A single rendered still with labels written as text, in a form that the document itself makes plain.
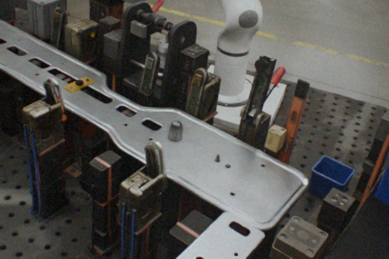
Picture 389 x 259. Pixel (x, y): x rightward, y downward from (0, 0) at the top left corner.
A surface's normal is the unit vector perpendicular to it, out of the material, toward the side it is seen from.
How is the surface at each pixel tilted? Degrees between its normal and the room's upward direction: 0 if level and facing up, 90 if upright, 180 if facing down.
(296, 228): 0
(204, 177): 0
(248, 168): 0
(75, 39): 90
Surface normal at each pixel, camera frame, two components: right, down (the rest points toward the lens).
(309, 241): 0.10, -0.82
